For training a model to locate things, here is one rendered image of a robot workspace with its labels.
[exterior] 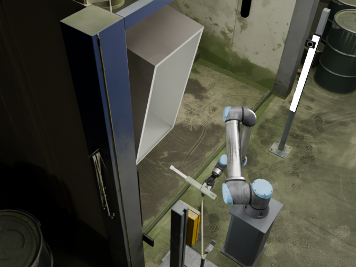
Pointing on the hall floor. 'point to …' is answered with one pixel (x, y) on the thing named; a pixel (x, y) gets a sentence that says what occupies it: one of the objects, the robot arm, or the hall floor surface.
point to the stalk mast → (178, 234)
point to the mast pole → (295, 111)
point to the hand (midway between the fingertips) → (203, 192)
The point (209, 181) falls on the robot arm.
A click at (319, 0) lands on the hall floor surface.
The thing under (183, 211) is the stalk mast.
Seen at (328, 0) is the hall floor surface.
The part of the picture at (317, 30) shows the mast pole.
